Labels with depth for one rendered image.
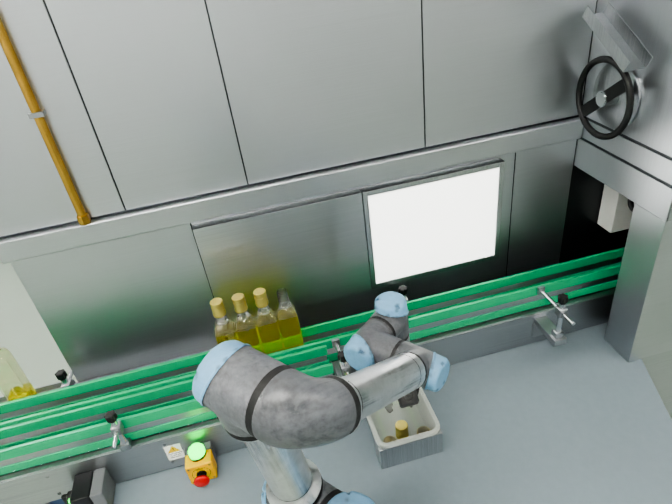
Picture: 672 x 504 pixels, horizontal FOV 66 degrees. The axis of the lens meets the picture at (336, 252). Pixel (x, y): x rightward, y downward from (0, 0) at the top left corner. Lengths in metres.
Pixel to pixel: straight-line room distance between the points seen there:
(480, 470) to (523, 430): 0.18
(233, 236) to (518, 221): 0.90
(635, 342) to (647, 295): 0.18
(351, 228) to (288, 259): 0.20
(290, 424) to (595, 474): 0.95
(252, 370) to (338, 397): 0.13
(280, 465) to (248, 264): 0.67
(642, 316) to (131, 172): 1.43
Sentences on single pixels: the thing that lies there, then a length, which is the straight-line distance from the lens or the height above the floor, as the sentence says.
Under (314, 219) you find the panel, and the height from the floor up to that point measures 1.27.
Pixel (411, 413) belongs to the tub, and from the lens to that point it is 1.56.
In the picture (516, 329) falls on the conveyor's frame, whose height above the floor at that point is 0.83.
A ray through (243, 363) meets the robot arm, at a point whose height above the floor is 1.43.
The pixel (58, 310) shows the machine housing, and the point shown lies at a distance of 1.65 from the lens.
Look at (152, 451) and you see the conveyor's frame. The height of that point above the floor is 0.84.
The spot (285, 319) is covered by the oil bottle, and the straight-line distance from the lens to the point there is 1.44.
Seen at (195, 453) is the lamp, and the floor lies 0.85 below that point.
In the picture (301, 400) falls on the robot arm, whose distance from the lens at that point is 0.77.
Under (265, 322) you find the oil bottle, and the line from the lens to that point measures 1.44.
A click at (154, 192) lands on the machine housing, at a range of 1.42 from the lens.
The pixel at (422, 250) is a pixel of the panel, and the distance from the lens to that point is 1.62.
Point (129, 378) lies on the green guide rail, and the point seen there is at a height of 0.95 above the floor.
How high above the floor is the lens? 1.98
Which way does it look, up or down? 33 degrees down
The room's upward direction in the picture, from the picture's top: 8 degrees counter-clockwise
